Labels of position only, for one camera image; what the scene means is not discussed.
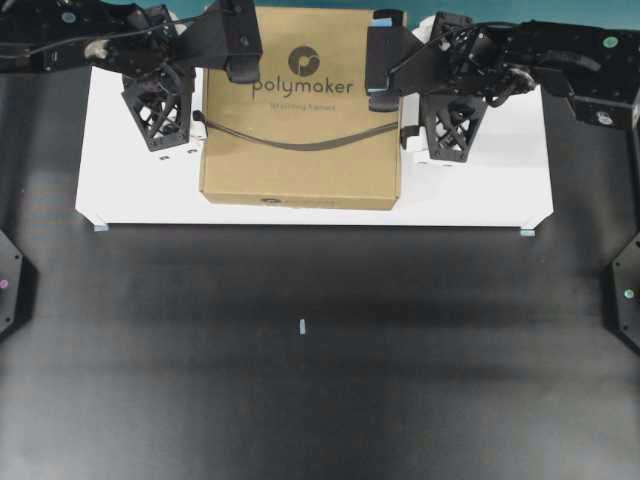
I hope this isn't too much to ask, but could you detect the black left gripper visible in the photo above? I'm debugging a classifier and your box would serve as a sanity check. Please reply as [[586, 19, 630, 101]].
[[84, 1, 263, 151]]

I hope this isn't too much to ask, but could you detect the white raised stand platform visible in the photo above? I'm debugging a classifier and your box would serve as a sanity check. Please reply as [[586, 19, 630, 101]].
[[76, 69, 554, 229]]

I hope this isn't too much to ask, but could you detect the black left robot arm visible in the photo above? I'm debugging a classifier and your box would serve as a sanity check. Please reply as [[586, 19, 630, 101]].
[[1, 0, 263, 152]]

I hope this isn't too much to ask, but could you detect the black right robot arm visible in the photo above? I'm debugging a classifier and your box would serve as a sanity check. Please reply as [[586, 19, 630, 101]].
[[365, 9, 639, 163]]

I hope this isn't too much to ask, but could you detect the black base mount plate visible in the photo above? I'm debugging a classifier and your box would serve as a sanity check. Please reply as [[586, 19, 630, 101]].
[[1, 231, 38, 341], [605, 233, 639, 355]]

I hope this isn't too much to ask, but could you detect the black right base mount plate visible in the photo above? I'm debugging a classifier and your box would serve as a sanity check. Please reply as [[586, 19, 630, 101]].
[[605, 233, 639, 355]]

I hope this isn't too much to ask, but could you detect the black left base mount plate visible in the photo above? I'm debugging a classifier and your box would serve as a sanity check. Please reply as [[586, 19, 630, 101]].
[[1, 231, 38, 341]]

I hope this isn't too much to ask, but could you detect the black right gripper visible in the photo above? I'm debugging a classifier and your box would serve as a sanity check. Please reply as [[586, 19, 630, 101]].
[[365, 9, 537, 163]]

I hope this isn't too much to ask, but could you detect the brown Polymaker cardboard box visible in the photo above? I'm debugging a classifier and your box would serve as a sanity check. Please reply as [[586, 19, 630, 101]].
[[199, 7, 401, 211]]

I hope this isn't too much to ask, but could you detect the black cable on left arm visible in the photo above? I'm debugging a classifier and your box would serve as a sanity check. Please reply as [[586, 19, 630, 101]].
[[0, 14, 221, 59]]

